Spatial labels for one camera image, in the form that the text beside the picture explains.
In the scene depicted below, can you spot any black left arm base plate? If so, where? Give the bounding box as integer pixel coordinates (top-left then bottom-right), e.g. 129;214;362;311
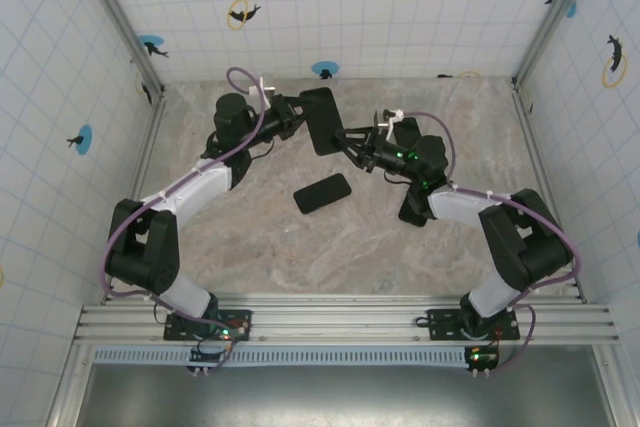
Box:
163;307;254;343

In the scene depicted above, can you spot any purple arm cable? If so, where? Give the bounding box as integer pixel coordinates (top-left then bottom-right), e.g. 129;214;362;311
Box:
397;109;584;375
102;65;266;374

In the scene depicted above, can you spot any aluminium table side rail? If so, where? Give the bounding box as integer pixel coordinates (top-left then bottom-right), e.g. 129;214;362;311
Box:
512;79;589;304
99;91;169;306

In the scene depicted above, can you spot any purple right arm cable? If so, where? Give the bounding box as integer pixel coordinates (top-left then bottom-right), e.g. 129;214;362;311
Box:
397;109;584;375

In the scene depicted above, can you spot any grey metal panel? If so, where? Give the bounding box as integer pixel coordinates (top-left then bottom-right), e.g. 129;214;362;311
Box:
74;364;616;427

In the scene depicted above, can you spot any aluminium corner post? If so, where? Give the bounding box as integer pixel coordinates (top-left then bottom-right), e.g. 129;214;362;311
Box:
69;0;167;101
512;0;601;86

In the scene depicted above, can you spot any aluminium extrusion mounting beam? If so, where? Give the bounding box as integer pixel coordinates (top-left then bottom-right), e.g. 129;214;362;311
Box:
74;296;619;348

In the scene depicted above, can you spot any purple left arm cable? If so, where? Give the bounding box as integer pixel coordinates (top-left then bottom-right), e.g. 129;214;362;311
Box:
102;65;266;374

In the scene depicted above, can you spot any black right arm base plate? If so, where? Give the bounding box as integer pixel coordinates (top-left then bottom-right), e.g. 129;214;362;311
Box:
427;307;521;342

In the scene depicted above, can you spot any white slotted cable duct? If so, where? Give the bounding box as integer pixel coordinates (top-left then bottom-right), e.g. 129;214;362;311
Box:
92;346;474;367

